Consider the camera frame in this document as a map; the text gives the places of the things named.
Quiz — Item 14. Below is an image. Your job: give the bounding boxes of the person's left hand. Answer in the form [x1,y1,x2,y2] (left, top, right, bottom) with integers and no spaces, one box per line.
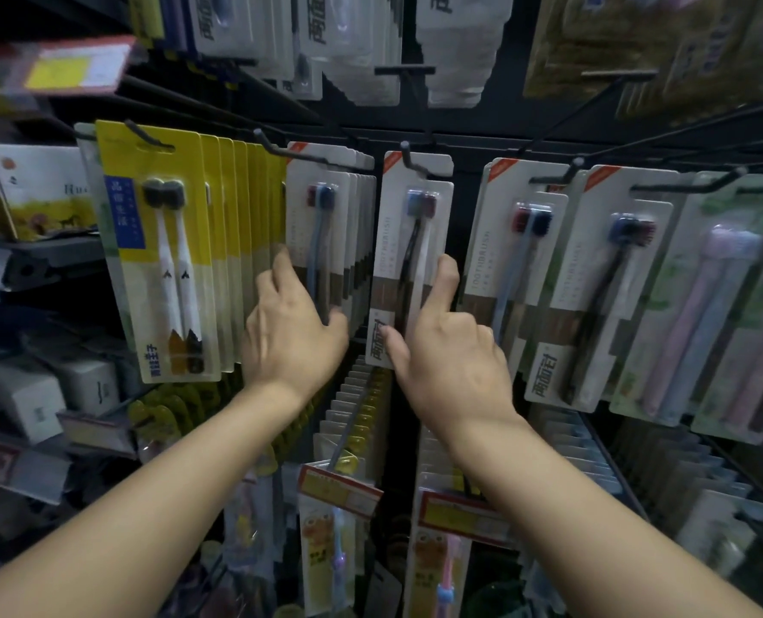
[241,247,351,406]

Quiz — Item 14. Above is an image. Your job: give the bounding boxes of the person's right hand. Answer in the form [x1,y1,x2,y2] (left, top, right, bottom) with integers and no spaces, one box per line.
[380,254,519,442]

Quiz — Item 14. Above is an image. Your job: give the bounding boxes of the stack of white toothbrush packets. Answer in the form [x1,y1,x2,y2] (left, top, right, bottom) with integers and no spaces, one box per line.
[283,142,378,345]

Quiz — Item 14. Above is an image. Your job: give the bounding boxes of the white toothbrush packet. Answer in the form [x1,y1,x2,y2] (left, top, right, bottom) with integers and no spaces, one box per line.
[365,150,455,371]
[460,158,573,382]
[523,165,683,415]

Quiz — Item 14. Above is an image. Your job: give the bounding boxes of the person's right forearm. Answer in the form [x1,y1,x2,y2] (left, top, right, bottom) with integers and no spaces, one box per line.
[446,412,763,618]

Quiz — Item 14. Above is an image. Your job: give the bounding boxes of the person's left forearm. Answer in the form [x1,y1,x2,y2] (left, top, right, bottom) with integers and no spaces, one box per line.
[0,379,321,618]

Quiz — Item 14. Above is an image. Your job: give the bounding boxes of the row of yellow children's toothbrush packets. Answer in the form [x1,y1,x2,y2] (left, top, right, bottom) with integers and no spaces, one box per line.
[402,423,519,618]
[296,355,396,618]

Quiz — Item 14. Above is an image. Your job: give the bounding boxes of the stack of yellow toothbrush packets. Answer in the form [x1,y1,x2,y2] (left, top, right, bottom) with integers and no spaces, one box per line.
[75,119,290,385]

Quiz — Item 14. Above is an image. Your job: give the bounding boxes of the black peg hook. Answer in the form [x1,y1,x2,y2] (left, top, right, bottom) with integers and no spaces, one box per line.
[630,166,750,195]
[253,127,332,168]
[516,69,660,158]
[398,140,435,182]
[124,119,176,152]
[374,64,437,145]
[528,157,589,186]

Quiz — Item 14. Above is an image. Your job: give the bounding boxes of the red price tag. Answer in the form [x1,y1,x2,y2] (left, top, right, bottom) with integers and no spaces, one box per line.
[417,489,519,549]
[297,462,385,520]

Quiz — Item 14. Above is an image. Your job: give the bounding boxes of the row of white grey packets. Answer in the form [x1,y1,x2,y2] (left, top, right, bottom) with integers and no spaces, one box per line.
[528,404,763,573]

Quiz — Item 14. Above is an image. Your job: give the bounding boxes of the group of small white boxes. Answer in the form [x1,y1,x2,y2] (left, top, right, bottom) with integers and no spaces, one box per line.
[0,337,124,446]

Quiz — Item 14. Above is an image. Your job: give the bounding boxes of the white and yellow printed box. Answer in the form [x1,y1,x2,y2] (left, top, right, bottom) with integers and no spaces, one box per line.
[0,142,100,243]

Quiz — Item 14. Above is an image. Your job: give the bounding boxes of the hanging row of clear packets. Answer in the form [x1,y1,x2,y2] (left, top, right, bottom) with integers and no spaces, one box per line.
[185,0,404,108]

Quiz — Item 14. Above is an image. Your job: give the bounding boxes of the price tag with yellow label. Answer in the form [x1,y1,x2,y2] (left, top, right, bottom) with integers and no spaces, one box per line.
[0,36,139,98]

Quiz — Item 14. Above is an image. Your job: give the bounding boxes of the green packet with pink toothbrush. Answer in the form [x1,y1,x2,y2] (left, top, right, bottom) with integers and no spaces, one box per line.
[609,172,763,428]
[690,186,763,446]

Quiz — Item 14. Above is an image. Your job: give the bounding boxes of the hanging row of pale packets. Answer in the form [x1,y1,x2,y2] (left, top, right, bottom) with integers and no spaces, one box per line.
[415,0,516,110]

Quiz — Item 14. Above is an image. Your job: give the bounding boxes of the hanging row of gold packets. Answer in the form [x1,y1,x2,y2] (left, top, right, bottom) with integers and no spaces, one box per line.
[524,0,763,126]

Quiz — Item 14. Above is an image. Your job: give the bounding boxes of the grey shelf edge rail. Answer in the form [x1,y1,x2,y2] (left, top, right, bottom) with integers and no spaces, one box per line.
[0,236,107,304]

